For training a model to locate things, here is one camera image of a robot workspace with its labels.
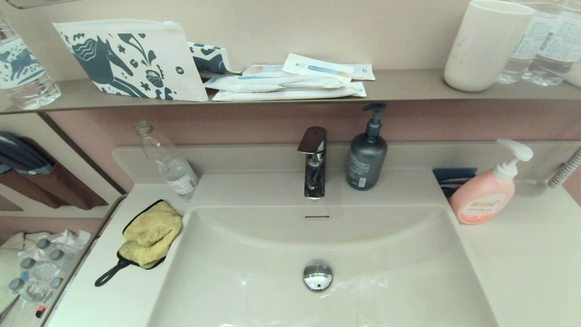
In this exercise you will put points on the small red black object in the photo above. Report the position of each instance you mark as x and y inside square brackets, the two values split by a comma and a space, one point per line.
[40, 311]

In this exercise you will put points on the white pouch with horse print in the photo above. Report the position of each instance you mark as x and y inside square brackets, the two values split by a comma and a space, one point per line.
[136, 59]

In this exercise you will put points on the chrome faucet with dark lever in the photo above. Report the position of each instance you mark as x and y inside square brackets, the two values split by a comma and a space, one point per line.
[314, 177]

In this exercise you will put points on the white packet with orange print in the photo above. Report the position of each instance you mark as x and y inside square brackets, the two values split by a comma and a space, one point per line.
[263, 70]

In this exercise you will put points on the tall white cup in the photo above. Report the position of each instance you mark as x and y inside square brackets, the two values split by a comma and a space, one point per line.
[485, 45]

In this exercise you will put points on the empty clear plastic bottle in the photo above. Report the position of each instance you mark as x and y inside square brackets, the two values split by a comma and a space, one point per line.
[170, 163]

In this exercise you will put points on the clear water bottle white label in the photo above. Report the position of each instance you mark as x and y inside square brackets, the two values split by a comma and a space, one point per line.
[558, 45]
[526, 50]

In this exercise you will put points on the plastic wrapped water bottle pack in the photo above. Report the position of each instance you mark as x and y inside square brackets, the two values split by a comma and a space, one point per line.
[45, 268]

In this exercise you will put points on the brown wall shelf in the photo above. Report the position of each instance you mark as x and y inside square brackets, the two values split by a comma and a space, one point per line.
[408, 86]

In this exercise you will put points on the chrome drain stopper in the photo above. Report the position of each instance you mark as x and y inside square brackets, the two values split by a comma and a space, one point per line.
[317, 277]

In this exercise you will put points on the small white square packet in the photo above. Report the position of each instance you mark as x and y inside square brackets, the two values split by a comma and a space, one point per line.
[365, 71]

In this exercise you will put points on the white packet with blue toothbrush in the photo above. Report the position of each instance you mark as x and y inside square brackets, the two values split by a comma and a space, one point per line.
[317, 68]

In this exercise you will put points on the dark grey pump bottle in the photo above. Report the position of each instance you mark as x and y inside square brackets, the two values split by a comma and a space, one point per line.
[365, 163]

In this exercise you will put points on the dark blue box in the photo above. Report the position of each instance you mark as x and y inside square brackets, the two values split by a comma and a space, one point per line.
[454, 175]

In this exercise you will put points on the small white blue printed pouch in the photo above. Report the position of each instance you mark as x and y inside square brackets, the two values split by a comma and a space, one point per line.
[211, 59]

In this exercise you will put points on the long white sealed packet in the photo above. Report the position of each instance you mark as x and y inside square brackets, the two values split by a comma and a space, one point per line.
[281, 94]
[254, 83]

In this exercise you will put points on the white sink basin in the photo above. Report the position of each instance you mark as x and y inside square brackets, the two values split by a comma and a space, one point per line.
[386, 272]

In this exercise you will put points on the yellow cloth with black trim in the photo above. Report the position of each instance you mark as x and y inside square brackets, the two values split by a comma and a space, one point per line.
[150, 231]

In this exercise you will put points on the brown hanging holder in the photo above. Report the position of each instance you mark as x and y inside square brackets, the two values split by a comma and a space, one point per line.
[59, 190]

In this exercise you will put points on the dark grey hair dryer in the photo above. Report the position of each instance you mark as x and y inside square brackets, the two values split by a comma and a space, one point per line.
[18, 154]

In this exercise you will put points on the water bottle with horse label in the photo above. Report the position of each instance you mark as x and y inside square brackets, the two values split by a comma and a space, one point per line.
[22, 68]

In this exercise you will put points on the pink soap pump bottle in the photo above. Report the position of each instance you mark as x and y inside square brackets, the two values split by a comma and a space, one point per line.
[481, 195]

